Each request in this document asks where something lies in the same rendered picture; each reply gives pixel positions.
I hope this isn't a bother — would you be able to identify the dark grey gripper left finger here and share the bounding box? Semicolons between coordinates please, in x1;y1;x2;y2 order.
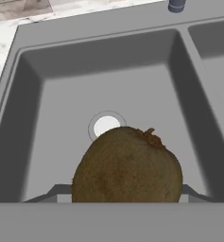
23;183;74;204

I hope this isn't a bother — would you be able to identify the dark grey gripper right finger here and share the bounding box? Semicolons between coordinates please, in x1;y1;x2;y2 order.
179;183;217;204

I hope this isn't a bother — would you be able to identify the brown kiwi fruit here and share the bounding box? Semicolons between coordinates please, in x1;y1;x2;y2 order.
71;126;184;204

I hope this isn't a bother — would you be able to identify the grey double sink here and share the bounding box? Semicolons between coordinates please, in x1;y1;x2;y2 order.
0;0;224;204

